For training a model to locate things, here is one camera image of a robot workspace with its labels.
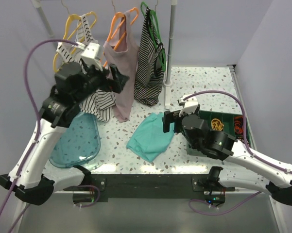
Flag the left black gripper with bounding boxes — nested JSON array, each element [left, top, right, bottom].
[[75, 60, 130, 104]]

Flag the yellow clothes hanger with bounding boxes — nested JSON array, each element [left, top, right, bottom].
[[53, 1, 98, 72]]

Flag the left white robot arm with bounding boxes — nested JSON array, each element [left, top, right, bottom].
[[0, 62, 129, 206]]

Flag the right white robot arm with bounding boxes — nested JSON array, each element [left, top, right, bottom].
[[162, 111, 292, 206]]

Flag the pink tank top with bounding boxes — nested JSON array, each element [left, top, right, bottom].
[[103, 11, 140, 124]]

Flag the orange clothes hanger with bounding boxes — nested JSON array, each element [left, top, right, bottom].
[[103, 7, 139, 71]]

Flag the green clothes hanger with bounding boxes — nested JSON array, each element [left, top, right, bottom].
[[149, 9, 166, 71]]

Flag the teal folded cloth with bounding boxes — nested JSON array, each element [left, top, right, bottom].
[[126, 113, 174, 163]]

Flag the right rack pole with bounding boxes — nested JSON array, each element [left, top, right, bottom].
[[164, 0, 179, 110]]

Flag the rack pole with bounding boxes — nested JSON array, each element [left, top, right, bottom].
[[164, 0, 179, 110], [31, 0, 54, 38]]

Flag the teal transparent plastic bin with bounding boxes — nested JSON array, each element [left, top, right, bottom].
[[49, 113, 101, 168]]

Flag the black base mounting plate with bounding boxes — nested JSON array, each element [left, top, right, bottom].
[[66, 174, 235, 203]]

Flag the left rack pole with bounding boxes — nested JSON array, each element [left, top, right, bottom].
[[31, 0, 54, 38]]

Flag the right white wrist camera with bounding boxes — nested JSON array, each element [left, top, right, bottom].
[[178, 94, 200, 117]]

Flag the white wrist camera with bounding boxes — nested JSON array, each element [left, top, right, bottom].
[[178, 94, 200, 117], [75, 42, 103, 70]]

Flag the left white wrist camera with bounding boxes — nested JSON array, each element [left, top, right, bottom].
[[75, 42, 103, 70]]

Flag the yellow hair ties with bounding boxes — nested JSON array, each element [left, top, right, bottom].
[[210, 118, 225, 132]]

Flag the orange black hair ties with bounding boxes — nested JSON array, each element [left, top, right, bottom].
[[233, 116, 247, 136]]

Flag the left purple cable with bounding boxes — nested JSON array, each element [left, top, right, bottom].
[[0, 38, 86, 233]]

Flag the purple cable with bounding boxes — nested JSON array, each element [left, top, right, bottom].
[[183, 90, 292, 216], [0, 38, 86, 233]]

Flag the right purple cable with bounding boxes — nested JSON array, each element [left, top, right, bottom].
[[183, 90, 292, 216]]

